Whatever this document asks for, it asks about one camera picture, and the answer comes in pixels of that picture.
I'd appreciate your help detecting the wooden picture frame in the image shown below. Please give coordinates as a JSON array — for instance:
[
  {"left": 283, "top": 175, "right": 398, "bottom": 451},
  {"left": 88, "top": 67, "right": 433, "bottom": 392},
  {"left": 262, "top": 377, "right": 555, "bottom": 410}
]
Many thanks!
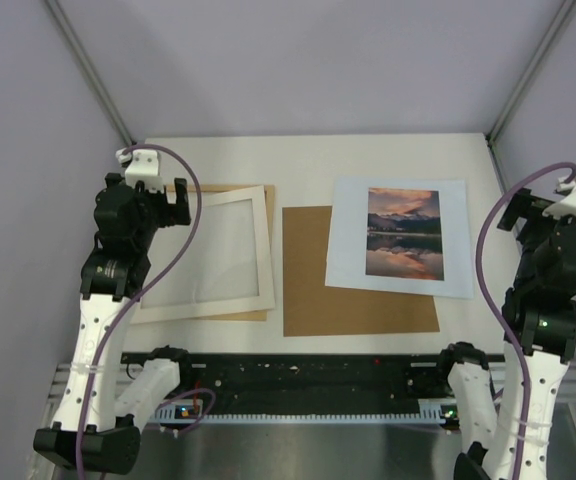
[{"left": 165, "top": 183, "right": 277, "bottom": 322}]

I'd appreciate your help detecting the aluminium corner post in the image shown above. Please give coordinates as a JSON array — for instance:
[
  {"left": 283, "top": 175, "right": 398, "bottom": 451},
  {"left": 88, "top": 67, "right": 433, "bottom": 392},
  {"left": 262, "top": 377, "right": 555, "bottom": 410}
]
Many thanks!
[
  {"left": 41, "top": 0, "right": 135, "bottom": 146},
  {"left": 485, "top": 0, "right": 576, "bottom": 146}
]

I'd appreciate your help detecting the white slotted cable duct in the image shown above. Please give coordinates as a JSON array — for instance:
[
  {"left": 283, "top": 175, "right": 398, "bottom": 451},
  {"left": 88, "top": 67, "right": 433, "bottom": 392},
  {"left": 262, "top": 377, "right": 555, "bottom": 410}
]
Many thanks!
[{"left": 149, "top": 400, "right": 458, "bottom": 428}]

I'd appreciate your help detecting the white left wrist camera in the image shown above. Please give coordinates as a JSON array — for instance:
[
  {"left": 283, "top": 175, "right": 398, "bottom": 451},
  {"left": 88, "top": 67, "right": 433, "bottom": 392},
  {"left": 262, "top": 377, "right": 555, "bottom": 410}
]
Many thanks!
[{"left": 115, "top": 149, "right": 165, "bottom": 193}]

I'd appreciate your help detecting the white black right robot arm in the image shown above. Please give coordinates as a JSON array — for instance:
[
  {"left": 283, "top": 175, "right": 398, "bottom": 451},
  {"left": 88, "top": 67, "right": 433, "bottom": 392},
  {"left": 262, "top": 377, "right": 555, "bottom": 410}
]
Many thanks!
[{"left": 434, "top": 186, "right": 576, "bottom": 479}]

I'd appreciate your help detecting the brown hardboard backing panel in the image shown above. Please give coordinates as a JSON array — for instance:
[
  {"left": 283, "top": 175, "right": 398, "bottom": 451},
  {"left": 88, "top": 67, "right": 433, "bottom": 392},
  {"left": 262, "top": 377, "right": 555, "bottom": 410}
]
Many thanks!
[{"left": 282, "top": 206, "right": 439, "bottom": 337}]

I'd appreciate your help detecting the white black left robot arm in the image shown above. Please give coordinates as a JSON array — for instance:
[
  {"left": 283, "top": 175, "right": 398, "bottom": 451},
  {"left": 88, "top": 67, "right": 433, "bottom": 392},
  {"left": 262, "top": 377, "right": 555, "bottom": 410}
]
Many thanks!
[{"left": 33, "top": 173, "right": 197, "bottom": 476}]

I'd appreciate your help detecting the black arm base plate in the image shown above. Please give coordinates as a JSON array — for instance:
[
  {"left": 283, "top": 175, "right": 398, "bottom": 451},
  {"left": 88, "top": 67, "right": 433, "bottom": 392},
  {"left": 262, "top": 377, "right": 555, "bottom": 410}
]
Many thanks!
[{"left": 120, "top": 349, "right": 507, "bottom": 404}]

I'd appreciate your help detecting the sunset landscape photo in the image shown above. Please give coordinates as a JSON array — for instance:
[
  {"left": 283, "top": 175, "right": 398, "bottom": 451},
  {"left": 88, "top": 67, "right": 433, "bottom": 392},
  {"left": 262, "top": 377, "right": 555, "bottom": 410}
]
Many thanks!
[{"left": 324, "top": 174, "right": 474, "bottom": 301}]

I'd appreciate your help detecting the aluminium left corner post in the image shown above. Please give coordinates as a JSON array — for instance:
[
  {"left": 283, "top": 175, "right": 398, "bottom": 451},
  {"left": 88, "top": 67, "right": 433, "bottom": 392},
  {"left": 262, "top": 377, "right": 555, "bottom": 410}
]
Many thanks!
[{"left": 41, "top": 0, "right": 135, "bottom": 146}]

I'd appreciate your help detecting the cream photo mat board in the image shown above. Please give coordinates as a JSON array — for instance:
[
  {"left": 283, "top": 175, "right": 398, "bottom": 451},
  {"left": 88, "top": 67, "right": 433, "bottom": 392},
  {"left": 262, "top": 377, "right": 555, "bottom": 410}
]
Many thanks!
[{"left": 130, "top": 184, "right": 278, "bottom": 326}]

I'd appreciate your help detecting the aluminium right corner post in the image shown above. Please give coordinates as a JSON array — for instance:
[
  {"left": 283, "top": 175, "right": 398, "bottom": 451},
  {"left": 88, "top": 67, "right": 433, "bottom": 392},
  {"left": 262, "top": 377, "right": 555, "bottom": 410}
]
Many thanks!
[{"left": 485, "top": 0, "right": 576, "bottom": 146}]

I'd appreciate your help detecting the aluminium right table rail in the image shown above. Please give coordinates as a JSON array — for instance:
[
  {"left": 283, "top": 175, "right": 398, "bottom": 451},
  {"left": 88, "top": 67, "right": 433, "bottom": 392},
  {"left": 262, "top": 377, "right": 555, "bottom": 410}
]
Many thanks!
[{"left": 486, "top": 136, "right": 510, "bottom": 194}]

